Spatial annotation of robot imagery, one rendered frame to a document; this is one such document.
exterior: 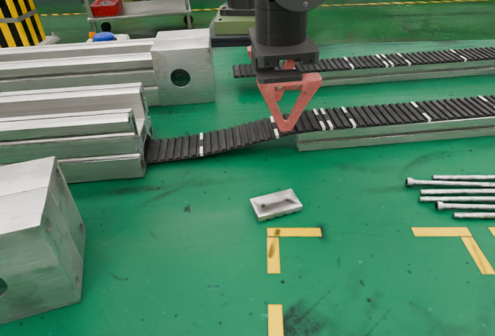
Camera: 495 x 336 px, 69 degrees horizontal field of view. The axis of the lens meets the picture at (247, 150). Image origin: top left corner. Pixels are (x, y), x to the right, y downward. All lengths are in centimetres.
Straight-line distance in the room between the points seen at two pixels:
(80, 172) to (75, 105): 9
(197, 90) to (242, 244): 31
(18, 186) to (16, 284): 7
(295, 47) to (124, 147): 22
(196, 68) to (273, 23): 22
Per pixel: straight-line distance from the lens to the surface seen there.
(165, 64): 59
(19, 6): 384
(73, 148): 45
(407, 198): 44
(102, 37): 77
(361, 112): 51
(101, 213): 43
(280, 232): 37
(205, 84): 60
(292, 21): 39
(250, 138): 47
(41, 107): 53
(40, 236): 30
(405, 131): 52
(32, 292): 35
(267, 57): 38
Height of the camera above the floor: 106
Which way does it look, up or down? 35 degrees down
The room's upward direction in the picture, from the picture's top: 3 degrees counter-clockwise
